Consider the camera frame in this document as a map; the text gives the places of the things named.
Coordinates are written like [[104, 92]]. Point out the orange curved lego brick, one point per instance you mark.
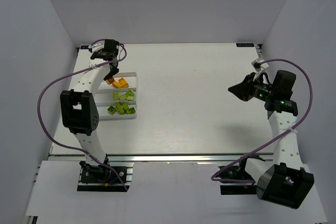
[[110, 80]]

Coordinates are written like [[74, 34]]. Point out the light green lego brick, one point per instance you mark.
[[130, 93], [115, 96]]

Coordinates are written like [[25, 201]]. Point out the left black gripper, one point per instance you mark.
[[112, 71]]

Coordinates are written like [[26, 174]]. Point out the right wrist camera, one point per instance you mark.
[[260, 67]]

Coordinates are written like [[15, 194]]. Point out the pale green lego brick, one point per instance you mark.
[[123, 97]]

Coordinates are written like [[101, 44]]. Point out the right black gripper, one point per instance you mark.
[[251, 87]]

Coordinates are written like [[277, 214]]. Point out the small dark green lego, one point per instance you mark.
[[111, 110]]

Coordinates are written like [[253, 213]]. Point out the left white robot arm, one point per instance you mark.
[[78, 108]]

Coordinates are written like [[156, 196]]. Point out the right blue label sticker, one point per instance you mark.
[[244, 44]]

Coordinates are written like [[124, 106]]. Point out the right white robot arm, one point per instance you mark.
[[284, 181]]

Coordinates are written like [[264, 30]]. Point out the long orange lego brick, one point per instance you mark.
[[116, 84]]

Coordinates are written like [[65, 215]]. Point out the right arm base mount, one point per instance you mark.
[[236, 181]]

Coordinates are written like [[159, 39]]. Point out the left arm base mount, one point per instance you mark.
[[102, 179]]

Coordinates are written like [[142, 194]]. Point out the white compartment tray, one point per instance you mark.
[[103, 97]]

